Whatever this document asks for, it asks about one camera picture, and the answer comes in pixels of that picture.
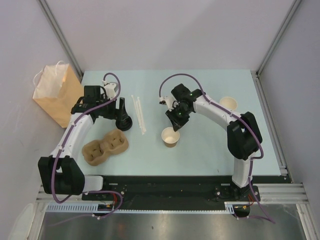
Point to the brown paper bag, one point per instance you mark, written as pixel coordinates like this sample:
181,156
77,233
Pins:
56,91

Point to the stack of brown paper cups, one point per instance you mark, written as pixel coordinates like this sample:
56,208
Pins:
229,103

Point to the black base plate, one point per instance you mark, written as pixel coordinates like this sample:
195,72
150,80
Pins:
220,188

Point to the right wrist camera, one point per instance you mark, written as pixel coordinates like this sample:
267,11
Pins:
169,101

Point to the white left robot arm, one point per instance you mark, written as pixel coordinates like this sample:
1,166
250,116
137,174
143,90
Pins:
59,172

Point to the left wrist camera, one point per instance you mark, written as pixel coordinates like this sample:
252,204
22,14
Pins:
111,89

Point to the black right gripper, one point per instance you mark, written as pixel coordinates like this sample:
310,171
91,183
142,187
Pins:
177,123

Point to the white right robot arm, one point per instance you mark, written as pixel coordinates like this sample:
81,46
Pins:
243,134

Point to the white slotted cable duct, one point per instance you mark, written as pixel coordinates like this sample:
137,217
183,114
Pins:
72,207

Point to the brown pulp cup carrier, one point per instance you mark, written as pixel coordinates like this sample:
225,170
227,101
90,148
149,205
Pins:
98,151

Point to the paper wrapped straw two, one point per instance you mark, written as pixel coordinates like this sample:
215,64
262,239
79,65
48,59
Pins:
141,113

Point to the black plastic cup lid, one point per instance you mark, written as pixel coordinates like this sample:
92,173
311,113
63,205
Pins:
125,124

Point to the single brown paper cup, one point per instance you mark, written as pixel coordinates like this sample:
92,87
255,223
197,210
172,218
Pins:
170,137

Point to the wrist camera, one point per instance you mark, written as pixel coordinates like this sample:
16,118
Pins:
111,89
169,101

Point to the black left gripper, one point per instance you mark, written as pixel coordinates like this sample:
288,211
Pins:
120,113

